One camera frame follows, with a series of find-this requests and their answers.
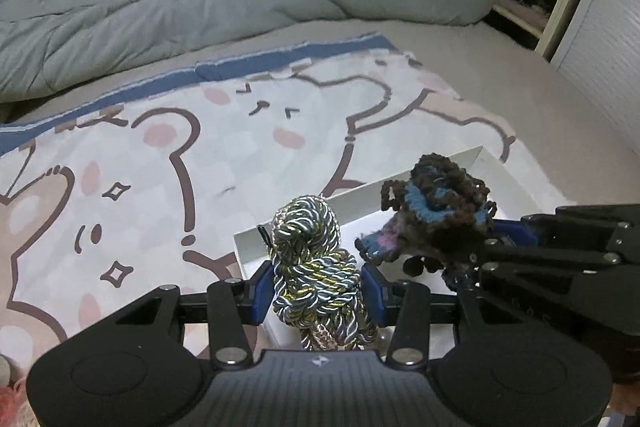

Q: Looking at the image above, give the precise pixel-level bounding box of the multicolour twisted rope knot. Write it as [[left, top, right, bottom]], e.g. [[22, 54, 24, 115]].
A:
[[269, 195, 378, 351]]

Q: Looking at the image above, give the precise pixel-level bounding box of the white shallow storage box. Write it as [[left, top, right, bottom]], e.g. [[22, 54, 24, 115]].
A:
[[234, 147, 538, 350]]

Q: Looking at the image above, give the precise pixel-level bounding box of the cartoon bear blanket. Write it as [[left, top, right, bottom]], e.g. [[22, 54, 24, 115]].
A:
[[1, 35, 564, 373]]

